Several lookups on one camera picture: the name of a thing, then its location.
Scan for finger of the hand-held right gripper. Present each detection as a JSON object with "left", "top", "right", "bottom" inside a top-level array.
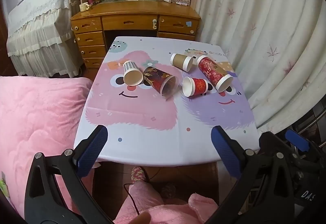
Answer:
[
  {"left": 259, "top": 132, "right": 293, "bottom": 160},
  {"left": 285, "top": 129, "right": 322, "bottom": 163}
]

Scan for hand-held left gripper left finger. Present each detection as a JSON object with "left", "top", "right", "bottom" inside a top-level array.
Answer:
[{"left": 24, "top": 125, "right": 114, "bottom": 224}]

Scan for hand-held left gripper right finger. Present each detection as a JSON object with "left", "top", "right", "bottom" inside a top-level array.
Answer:
[{"left": 205, "top": 125, "right": 296, "bottom": 224}]

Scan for small red paper cup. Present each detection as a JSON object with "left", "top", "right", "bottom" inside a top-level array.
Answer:
[{"left": 182, "top": 77, "right": 209, "bottom": 97}]

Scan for tall red patterned paper cup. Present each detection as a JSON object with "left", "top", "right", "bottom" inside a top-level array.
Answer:
[{"left": 197, "top": 55, "right": 234, "bottom": 93}]

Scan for checked paper cup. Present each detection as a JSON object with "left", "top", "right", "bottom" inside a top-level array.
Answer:
[{"left": 123, "top": 60, "right": 144, "bottom": 86}]

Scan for dark red gold paper cup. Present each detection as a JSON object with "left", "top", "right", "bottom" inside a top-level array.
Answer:
[{"left": 143, "top": 67, "right": 179, "bottom": 96}]

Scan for brown paper cup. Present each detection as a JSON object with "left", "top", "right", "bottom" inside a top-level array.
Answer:
[{"left": 170, "top": 53, "right": 194, "bottom": 72}]

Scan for person's patterned sock foot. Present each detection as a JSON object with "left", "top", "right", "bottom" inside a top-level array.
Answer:
[{"left": 130, "top": 166, "right": 147, "bottom": 184}]

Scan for pink fluffy blanket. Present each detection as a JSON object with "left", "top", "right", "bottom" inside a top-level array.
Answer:
[{"left": 0, "top": 76, "right": 95, "bottom": 214}]

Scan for cartoon printed tablecloth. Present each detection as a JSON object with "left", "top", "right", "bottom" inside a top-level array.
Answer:
[{"left": 73, "top": 36, "right": 261, "bottom": 167}]

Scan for person's pink pyjama legs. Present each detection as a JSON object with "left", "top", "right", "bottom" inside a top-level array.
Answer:
[{"left": 113, "top": 183, "right": 220, "bottom": 224}]

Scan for white flower print curtain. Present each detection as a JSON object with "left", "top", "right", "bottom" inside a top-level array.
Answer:
[{"left": 195, "top": 0, "right": 326, "bottom": 136}]

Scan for white lace covered furniture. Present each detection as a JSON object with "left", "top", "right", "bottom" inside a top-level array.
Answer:
[{"left": 6, "top": 0, "right": 85, "bottom": 78}]

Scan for wooden desk with drawers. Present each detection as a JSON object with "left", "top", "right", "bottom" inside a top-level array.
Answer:
[{"left": 70, "top": 0, "right": 202, "bottom": 69}]

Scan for metal tube frame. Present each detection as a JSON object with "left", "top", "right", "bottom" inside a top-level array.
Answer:
[{"left": 293, "top": 101, "right": 326, "bottom": 138}]

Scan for black cable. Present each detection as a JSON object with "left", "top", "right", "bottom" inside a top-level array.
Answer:
[{"left": 123, "top": 167, "right": 161, "bottom": 215}]

